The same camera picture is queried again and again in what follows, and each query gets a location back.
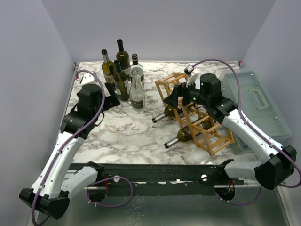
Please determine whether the green wine bottle cream label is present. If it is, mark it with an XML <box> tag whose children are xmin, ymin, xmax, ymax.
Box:
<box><xmin>113</xmin><ymin>60</ymin><xmax>130</xmax><ymax>102</ymax></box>

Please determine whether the olive wine bottle brown label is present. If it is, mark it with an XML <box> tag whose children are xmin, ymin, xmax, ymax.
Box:
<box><xmin>152</xmin><ymin>105</ymin><xmax>176</xmax><ymax>123</ymax></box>

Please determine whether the green wine bottle white label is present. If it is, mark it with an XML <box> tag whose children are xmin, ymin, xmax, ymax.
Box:
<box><xmin>164</xmin><ymin>119</ymin><xmax>212</xmax><ymax>149</ymax></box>

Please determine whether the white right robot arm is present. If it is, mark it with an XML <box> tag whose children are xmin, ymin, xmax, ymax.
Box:
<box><xmin>164</xmin><ymin>73</ymin><xmax>301</xmax><ymax>190</ymax></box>

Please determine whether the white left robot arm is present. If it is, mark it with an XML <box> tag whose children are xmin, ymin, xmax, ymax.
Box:
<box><xmin>19</xmin><ymin>82</ymin><xmax>120</xmax><ymax>219</ymax></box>

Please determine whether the round clear glass bottle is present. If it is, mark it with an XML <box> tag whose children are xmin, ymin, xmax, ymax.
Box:
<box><xmin>130</xmin><ymin>69</ymin><xmax>145</xmax><ymax>110</ymax></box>

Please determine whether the green bottle Primitivo label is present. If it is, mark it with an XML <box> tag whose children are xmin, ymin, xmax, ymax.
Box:
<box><xmin>101</xmin><ymin>49</ymin><xmax>115</xmax><ymax>86</ymax></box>

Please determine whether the wooden wine rack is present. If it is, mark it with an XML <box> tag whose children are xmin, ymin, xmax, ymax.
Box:
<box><xmin>152</xmin><ymin>73</ymin><xmax>234</xmax><ymax>156</ymax></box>

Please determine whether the square clear liquor bottle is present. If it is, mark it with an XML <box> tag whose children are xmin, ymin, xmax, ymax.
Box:
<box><xmin>130</xmin><ymin>53</ymin><xmax>144</xmax><ymax>86</ymax></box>

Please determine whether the dark green bottle Masini label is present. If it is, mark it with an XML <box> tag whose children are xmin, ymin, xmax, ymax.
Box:
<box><xmin>116</xmin><ymin>39</ymin><xmax>130</xmax><ymax>76</ymax></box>

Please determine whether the translucent plastic storage box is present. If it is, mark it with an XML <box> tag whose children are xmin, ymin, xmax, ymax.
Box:
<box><xmin>219</xmin><ymin>69</ymin><xmax>292</xmax><ymax>154</ymax></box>

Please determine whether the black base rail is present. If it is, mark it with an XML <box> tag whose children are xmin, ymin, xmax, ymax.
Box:
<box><xmin>68</xmin><ymin>162</ymin><xmax>250</xmax><ymax>197</ymax></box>

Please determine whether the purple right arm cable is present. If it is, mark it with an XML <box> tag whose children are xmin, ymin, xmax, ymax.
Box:
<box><xmin>190</xmin><ymin>59</ymin><xmax>301</xmax><ymax>205</ymax></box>

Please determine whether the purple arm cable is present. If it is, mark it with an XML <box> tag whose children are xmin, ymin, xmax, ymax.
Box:
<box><xmin>190</xmin><ymin>59</ymin><xmax>301</xmax><ymax>205</ymax></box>
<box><xmin>31</xmin><ymin>70</ymin><xmax>133</xmax><ymax>226</ymax></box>

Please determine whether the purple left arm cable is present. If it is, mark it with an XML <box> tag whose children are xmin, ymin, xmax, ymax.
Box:
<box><xmin>31</xmin><ymin>70</ymin><xmax>133</xmax><ymax>226</ymax></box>

